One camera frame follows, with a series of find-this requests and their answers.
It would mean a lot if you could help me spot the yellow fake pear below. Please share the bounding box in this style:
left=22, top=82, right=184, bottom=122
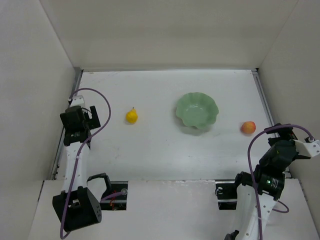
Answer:
left=125, top=107, right=138, bottom=124

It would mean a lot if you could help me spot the red yellow fake peach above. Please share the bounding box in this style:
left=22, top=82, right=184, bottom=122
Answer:
left=240, top=121, right=256, bottom=135

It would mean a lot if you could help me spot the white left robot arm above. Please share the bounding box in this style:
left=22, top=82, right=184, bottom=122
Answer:
left=52, top=105, right=111, bottom=239

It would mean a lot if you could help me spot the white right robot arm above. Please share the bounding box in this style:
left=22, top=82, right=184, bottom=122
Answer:
left=224, top=123, right=299, bottom=240

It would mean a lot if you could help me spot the green scalloped fruit bowl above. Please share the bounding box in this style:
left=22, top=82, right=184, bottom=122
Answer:
left=175, top=92, right=219, bottom=130

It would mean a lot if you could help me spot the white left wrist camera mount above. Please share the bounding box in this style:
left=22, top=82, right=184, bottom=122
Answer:
left=68, top=95, right=86, bottom=108

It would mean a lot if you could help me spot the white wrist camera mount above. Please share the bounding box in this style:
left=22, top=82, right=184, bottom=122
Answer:
left=294, top=140, right=320, bottom=159
left=68, top=95, right=86, bottom=108

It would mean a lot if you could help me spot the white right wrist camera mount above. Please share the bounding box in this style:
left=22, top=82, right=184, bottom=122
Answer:
left=294, top=140, right=320, bottom=159

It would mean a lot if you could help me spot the aluminium left table rail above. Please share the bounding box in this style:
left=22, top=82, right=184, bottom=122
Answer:
left=49, top=68, right=84, bottom=181

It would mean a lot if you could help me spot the aluminium table rail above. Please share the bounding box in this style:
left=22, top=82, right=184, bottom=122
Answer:
left=249, top=68, right=292, bottom=179
left=49, top=68, right=84, bottom=181

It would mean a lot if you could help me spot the aluminium right table rail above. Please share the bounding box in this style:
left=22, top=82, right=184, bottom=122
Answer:
left=249, top=68, right=292, bottom=179

